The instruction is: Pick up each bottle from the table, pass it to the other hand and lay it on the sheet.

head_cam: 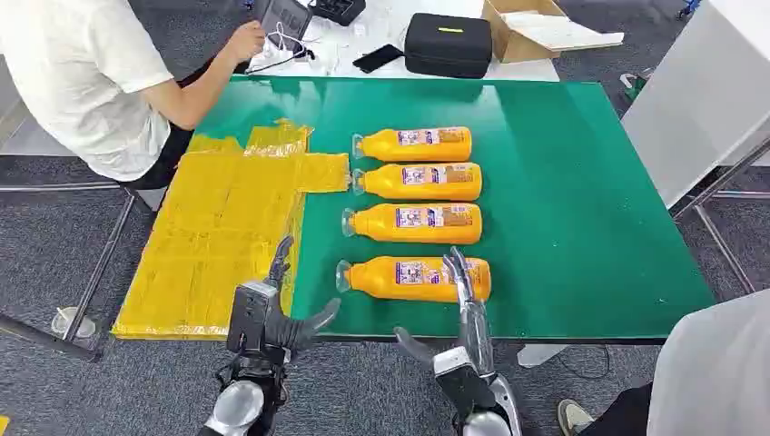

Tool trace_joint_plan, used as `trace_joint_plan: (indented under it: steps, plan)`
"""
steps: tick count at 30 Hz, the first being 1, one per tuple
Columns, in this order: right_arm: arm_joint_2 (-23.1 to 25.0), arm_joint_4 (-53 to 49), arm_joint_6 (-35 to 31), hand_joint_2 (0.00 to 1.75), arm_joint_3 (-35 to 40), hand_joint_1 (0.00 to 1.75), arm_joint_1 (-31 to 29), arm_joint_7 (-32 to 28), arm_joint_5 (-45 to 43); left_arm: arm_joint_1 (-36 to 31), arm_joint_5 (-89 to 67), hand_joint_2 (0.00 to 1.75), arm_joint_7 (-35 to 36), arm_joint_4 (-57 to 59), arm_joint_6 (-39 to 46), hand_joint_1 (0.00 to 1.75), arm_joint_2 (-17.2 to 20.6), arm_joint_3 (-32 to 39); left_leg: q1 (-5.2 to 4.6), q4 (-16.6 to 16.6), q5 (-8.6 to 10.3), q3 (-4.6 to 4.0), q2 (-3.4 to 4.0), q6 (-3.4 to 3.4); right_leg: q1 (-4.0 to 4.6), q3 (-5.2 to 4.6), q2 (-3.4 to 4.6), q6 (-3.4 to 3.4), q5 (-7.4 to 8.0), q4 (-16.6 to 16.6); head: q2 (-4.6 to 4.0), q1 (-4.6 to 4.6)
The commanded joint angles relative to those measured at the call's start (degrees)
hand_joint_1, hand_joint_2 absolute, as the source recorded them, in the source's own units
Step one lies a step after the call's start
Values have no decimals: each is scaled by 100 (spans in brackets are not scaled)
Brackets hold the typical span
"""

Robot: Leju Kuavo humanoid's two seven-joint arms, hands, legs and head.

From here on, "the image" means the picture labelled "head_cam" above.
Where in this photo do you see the person's hand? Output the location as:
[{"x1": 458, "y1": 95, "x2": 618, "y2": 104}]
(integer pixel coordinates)
[{"x1": 225, "y1": 21, "x2": 267, "y2": 65}]

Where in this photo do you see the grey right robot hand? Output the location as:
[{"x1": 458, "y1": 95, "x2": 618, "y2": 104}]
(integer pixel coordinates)
[{"x1": 393, "y1": 246, "x2": 497, "y2": 378}]

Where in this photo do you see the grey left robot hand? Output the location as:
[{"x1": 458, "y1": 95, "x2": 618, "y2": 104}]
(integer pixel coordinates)
[{"x1": 263, "y1": 234, "x2": 342, "y2": 357}]

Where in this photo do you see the orange drink bottle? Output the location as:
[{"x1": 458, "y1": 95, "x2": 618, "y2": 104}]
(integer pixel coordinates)
[
  {"x1": 334, "y1": 255, "x2": 493, "y2": 304},
  {"x1": 351, "y1": 162, "x2": 484, "y2": 203},
  {"x1": 341, "y1": 203, "x2": 484, "y2": 245},
  {"x1": 351, "y1": 126, "x2": 473, "y2": 164}
]

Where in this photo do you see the white power strip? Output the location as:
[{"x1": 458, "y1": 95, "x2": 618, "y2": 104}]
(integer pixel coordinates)
[{"x1": 248, "y1": 45, "x2": 296, "y2": 74}]

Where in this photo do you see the dark tablet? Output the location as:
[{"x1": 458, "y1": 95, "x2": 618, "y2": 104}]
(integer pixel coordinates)
[{"x1": 252, "y1": 0, "x2": 314, "y2": 55}]

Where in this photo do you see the white table foot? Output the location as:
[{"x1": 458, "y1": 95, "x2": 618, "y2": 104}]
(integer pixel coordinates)
[{"x1": 517, "y1": 343, "x2": 568, "y2": 369}]

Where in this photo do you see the black device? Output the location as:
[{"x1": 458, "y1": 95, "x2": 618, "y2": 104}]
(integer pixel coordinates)
[{"x1": 310, "y1": 0, "x2": 367, "y2": 27}]

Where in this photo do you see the yellow sheet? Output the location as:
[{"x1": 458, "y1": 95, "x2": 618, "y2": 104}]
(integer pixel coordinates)
[{"x1": 111, "y1": 119, "x2": 351, "y2": 342}]

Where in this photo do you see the black smartphone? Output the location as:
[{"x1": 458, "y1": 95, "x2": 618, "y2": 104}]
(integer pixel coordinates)
[{"x1": 352, "y1": 44, "x2": 405, "y2": 74}]

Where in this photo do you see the green table mat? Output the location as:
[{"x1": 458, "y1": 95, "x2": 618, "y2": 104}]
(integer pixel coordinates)
[{"x1": 192, "y1": 74, "x2": 717, "y2": 344}]

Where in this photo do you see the black zip case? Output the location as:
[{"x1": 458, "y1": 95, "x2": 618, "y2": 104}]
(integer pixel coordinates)
[{"x1": 404, "y1": 13, "x2": 493, "y2": 80}]

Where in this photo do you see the clear plastic cup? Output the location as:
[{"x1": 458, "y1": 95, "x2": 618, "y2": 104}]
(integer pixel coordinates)
[{"x1": 51, "y1": 306, "x2": 97, "y2": 340}]

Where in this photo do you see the seated person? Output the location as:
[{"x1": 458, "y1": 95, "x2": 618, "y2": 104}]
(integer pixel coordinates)
[{"x1": 556, "y1": 288, "x2": 770, "y2": 436}]

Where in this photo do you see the cardboard box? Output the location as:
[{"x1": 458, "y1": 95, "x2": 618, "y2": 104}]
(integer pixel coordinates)
[{"x1": 480, "y1": 0, "x2": 568, "y2": 64}]

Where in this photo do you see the green and white object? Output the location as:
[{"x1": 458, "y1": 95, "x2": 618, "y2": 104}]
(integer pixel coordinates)
[{"x1": 621, "y1": 71, "x2": 649, "y2": 103}]

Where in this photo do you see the white foam sheet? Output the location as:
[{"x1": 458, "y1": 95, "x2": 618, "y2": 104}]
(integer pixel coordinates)
[{"x1": 502, "y1": 10, "x2": 626, "y2": 53}]

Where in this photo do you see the white panel table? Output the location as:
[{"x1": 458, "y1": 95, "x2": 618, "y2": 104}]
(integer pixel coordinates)
[{"x1": 621, "y1": 0, "x2": 770, "y2": 209}]

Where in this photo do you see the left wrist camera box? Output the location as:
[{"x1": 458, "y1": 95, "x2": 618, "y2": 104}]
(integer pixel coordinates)
[{"x1": 226, "y1": 281, "x2": 279, "y2": 356}]

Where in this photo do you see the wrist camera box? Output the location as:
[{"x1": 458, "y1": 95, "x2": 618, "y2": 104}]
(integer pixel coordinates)
[
  {"x1": 432, "y1": 347, "x2": 498, "y2": 416},
  {"x1": 226, "y1": 281, "x2": 279, "y2": 356}
]

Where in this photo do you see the white cable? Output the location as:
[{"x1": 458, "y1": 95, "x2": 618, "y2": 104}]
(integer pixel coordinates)
[{"x1": 273, "y1": 21, "x2": 309, "y2": 56}]

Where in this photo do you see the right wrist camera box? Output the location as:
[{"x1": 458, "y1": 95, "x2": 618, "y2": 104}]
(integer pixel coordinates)
[{"x1": 432, "y1": 347, "x2": 498, "y2": 416}]

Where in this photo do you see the thin black floor cable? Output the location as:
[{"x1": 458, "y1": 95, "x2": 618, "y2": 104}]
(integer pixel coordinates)
[{"x1": 553, "y1": 344, "x2": 612, "y2": 381}]

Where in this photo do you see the metal floor frame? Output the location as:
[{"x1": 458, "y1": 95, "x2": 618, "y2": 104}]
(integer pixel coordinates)
[{"x1": 0, "y1": 180, "x2": 140, "y2": 363}]

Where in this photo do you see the metal table frame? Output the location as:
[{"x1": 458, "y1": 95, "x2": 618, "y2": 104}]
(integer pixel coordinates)
[{"x1": 672, "y1": 138, "x2": 770, "y2": 296}]

